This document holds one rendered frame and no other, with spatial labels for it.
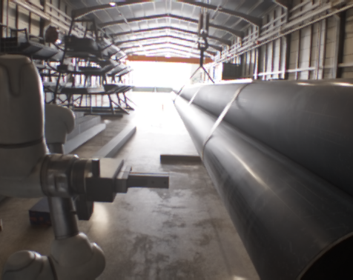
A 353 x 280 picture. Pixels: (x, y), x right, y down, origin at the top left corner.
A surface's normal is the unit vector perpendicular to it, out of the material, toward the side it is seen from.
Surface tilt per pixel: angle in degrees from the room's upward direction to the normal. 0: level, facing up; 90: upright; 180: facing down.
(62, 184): 90
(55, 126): 71
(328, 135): 86
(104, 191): 90
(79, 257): 63
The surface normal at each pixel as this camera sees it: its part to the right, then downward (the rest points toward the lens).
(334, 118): -0.93, -0.35
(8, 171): 0.08, 0.21
